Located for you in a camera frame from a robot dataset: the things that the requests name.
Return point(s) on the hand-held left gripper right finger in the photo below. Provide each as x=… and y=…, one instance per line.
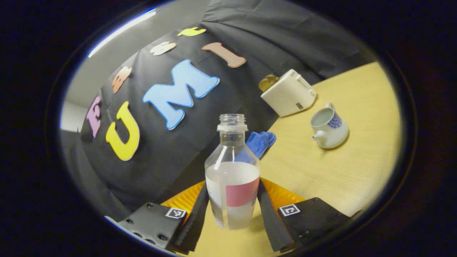
x=271, y=221

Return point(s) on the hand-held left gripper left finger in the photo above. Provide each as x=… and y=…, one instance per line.
x=194, y=221

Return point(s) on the clear plastic water bottle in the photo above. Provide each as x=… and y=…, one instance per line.
x=232, y=178

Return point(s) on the white blue-patterned teacup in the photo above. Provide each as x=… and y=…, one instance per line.
x=332, y=134

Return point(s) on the black backdrop cloth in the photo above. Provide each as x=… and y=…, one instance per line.
x=160, y=157

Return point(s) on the blue folded towel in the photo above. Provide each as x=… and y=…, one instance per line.
x=260, y=142

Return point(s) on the cream toaster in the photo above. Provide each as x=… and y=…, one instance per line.
x=287, y=96

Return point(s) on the brown bread slice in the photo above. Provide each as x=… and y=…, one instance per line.
x=265, y=85
x=273, y=79

